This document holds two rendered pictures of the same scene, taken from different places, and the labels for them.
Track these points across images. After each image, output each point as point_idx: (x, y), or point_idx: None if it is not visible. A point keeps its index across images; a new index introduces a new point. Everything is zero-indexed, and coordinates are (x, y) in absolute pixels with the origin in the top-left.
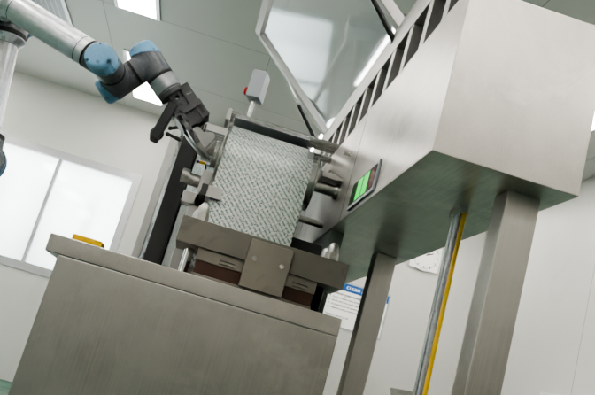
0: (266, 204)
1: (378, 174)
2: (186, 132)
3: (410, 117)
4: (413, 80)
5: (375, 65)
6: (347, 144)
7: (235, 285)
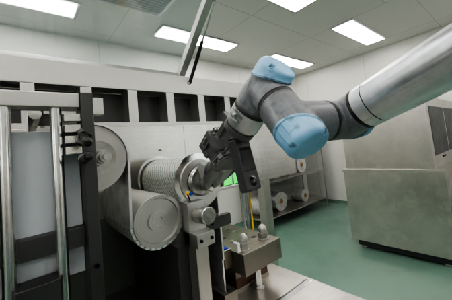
0: None
1: None
2: (229, 169)
3: (270, 155)
4: (261, 138)
5: (149, 79)
6: (128, 135)
7: None
